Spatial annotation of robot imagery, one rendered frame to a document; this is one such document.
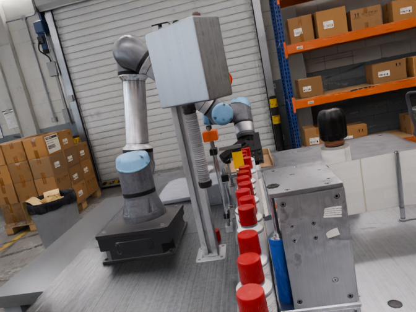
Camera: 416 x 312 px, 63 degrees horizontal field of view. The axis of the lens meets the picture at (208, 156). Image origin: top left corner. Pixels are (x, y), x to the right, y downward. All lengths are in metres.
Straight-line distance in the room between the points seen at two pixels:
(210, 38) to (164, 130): 4.71
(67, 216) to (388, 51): 4.77
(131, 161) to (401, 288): 0.83
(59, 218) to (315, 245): 3.00
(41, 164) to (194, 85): 3.91
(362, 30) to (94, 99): 3.97
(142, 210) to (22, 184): 3.72
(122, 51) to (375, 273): 0.97
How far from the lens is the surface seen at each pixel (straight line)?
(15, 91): 6.59
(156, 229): 1.10
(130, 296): 0.99
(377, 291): 0.77
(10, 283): 1.35
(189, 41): 0.81
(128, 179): 1.19
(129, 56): 1.21
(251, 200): 0.69
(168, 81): 0.87
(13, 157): 4.79
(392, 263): 0.85
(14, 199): 4.96
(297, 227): 0.55
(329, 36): 4.70
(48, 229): 3.46
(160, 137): 5.54
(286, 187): 0.54
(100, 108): 5.80
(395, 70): 5.02
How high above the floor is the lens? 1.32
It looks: 11 degrees down
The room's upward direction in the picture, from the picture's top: 12 degrees counter-clockwise
